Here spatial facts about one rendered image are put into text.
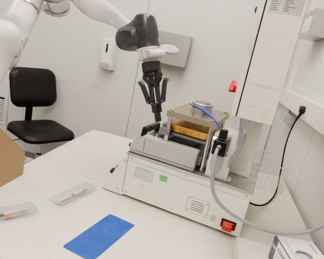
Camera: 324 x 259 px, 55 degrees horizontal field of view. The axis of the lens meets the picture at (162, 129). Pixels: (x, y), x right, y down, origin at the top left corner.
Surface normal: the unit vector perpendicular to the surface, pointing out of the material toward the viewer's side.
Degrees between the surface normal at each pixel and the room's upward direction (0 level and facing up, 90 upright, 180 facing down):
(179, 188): 90
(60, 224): 0
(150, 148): 90
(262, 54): 90
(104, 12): 113
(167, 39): 90
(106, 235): 0
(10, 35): 81
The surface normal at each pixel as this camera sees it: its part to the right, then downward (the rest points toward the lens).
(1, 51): 0.50, 0.48
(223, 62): -0.20, 0.21
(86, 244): 0.19, -0.95
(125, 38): -0.51, 0.15
